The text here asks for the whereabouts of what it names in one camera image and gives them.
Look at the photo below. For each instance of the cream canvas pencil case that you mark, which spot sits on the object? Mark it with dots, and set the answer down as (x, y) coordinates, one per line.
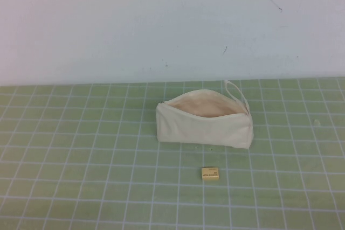
(202, 133)

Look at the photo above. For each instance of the small yellow eraser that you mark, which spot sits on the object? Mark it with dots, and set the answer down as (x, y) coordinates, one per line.
(209, 174)

